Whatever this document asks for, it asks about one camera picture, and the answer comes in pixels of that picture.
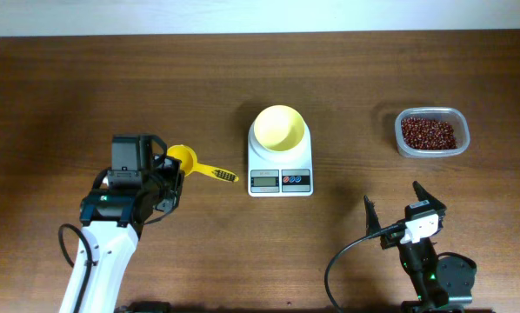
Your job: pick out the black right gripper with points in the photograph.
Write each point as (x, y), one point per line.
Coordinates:
(423, 196)

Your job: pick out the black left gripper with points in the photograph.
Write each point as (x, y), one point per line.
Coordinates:
(174, 169)

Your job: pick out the yellow plastic measuring scoop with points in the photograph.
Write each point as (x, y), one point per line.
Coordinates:
(189, 164)

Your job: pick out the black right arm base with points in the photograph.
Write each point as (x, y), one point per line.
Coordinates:
(443, 283)

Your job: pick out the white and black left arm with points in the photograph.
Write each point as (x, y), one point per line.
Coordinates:
(112, 217)

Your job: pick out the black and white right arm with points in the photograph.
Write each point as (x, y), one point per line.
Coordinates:
(422, 249)

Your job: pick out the white digital kitchen scale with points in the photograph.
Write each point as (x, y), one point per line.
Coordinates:
(280, 173)

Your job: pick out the yellow plastic bowl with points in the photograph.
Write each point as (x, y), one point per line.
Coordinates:
(279, 128)

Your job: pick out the red beans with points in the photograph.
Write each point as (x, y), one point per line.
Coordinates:
(428, 134)

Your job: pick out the clear plastic container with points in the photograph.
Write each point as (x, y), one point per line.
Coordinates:
(452, 116)

